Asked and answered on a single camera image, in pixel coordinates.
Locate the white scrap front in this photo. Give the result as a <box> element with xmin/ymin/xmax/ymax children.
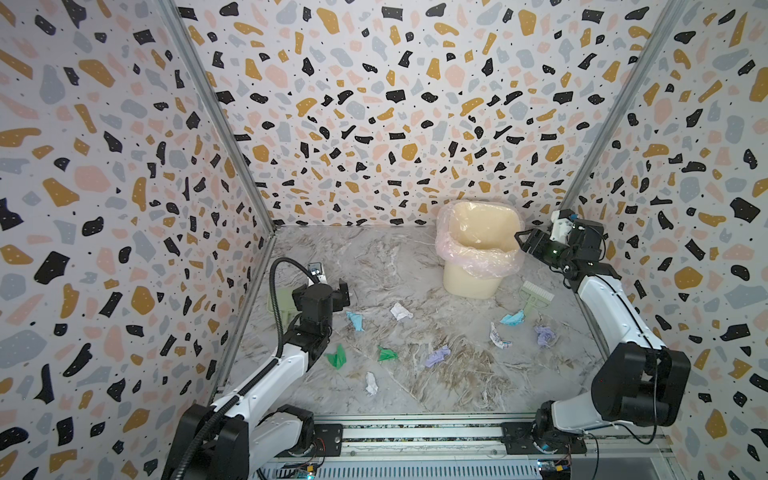
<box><xmin>365</xmin><ymin>372</ymin><xmax>378</xmax><ymax>396</ymax></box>

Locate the left corner aluminium post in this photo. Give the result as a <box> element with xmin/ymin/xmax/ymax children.
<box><xmin>157</xmin><ymin>0</ymin><xmax>277</xmax><ymax>234</ymax></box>

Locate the green scrap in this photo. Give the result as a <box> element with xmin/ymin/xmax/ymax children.
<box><xmin>378</xmin><ymin>347</ymin><xmax>398</xmax><ymax>362</ymax></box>
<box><xmin>325</xmin><ymin>344</ymin><xmax>347</xmax><ymax>370</ymax></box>

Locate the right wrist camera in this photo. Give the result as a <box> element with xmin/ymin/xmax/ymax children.
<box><xmin>550</xmin><ymin>209</ymin><xmax>578</xmax><ymax>244</ymax></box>

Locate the white scrap centre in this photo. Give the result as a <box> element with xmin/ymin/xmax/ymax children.
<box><xmin>390</xmin><ymin>302</ymin><xmax>413</xmax><ymax>321</ymax></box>

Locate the green dustpan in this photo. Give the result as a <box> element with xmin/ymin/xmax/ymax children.
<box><xmin>276</xmin><ymin>287</ymin><xmax>299</xmax><ymax>328</ymax></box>

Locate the pink plastic bin liner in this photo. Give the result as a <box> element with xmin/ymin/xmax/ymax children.
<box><xmin>434</xmin><ymin>200</ymin><xmax>526</xmax><ymax>280</ymax></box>

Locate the cyan scrap right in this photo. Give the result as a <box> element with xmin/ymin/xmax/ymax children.
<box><xmin>501</xmin><ymin>310</ymin><xmax>525</xmax><ymax>326</ymax></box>

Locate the lavender scrap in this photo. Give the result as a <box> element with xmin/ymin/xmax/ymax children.
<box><xmin>424</xmin><ymin>345</ymin><xmax>451</xmax><ymax>368</ymax></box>
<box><xmin>534</xmin><ymin>325</ymin><xmax>557</xmax><ymax>348</ymax></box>

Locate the green scrap centre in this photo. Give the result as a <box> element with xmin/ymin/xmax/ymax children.
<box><xmin>378</xmin><ymin>347</ymin><xmax>398</xmax><ymax>362</ymax></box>

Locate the light blue scrap centre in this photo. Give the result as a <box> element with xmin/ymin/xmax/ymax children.
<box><xmin>346</xmin><ymin>312</ymin><xmax>364</xmax><ymax>332</ymax></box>

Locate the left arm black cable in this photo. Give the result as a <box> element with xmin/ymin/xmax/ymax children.
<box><xmin>164</xmin><ymin>256</ymin><xmax>322</xmax><ymax>480</ymax></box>

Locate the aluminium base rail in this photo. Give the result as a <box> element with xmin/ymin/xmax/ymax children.
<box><xmin>164</xmin><ymin>411</ymin><xmax>676</xmax><ymax>480</ymax></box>

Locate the cream trash bin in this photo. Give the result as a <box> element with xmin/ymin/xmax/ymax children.
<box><xmin>436</xmin><ymin>200</ymin><xmax>524</xmax><ymax>301</ymax></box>

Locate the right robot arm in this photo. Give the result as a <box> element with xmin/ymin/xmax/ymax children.
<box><xmin>514</xmin><ymin>210</ymin><xmax>691</xmax><ymax>454</ymax></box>

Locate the green hand brush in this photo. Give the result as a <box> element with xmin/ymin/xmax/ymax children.
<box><xmin>520</xmin><ymin>281</ymin><xmax>554</xmax><ymax>319</ymax></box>

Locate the right corner aluminium post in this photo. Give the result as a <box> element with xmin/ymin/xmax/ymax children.
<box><xmin>557</xmin><ymin>0</ymin><xmax>686</xmax><ymax>211</ymax></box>

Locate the corner aluminium post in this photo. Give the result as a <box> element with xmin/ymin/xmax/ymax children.
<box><xmin>557</xmin><ymin>0</ymin><xmax>686</xmax><ymax>211</ymax></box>
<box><xmin>157</xmin><ymin>0</ymin><xmax>277</xmax><ymax>234</ymax></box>

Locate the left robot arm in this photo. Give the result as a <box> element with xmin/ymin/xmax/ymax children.
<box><xmin>161</xmin><ymin>281</ymin><xmax>350</xmax><ymax>479</ymax></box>

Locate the white printed scrap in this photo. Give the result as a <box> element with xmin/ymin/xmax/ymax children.
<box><xmin>489</xmin><ymin>323</ymin><xmax>511</xmax><ymax>349</ymax></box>

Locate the green scrap left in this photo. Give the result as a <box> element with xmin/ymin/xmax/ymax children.
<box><xmin>325</xmin><ymin>344</ymin><xmax>347</xmax><ymax>370</ymax></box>

